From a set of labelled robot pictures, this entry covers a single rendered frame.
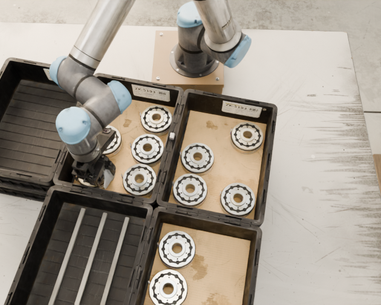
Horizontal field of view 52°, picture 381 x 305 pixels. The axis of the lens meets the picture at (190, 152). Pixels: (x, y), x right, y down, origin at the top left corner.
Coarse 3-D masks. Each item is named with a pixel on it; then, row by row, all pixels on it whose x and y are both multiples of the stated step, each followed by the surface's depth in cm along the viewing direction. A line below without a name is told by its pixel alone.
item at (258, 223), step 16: (208, 96) 124; (224, 96) 124; (272, 112) 122; (176, 128) 118; (272, 128) 121; (272, 144) 117; (160, 192) 109; (176, 208) 107; (192, 208) 107; (256, 224) 106
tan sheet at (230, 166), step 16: (192, 112) 133; (192, 128) 130; (208, 128) 130; (224, 128) 130; (208, 144) 128; (224, 144) 128; (224, 160) 125; (240, 160) 125; (256, 160) 125; (176, 176) 122; (208, 176) 123; (224, 176) 123; (240, 176) 123; (256, 176) 123; (208, 192) 120; (256, 192) 120; (208, 208) 118
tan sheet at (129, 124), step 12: (132, 108) 133; (144, 108) 133; (168, 108) 133; (120, 120) 131; (132, 120) 131; (156, 120) 131; (120, 132) 129; (132, 132) 129; (144, 132) 129; (120, 156) 125; (120, 168) 123; (156, 168) 123; (120, 180) 121; (120, 192) 120
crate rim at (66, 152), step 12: (144, 84) 126; (156, 84) 126; (180, 96) 124; (168, 132) 118; (168, 144) 116; (60, 168) 112; (156, 180) 111; (96, 192) 109; (108, 192) 109; (156, 192) 111
